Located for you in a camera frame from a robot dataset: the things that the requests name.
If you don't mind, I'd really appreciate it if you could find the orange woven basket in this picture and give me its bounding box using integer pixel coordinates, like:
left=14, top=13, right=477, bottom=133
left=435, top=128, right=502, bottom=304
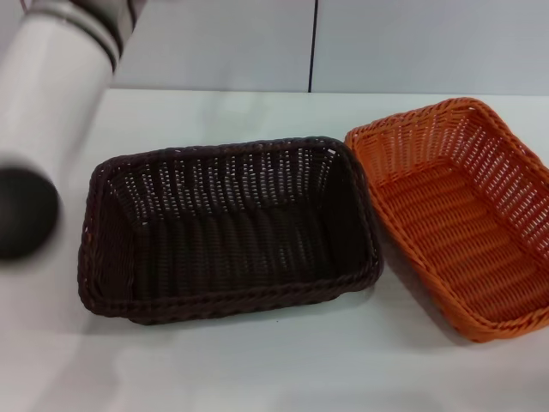
left=344, top=97, right=549, bottom=344

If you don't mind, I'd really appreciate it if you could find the dark brown woven basket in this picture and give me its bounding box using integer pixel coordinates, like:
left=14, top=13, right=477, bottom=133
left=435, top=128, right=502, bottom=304
left=78, top=136, right=386, bottom=328

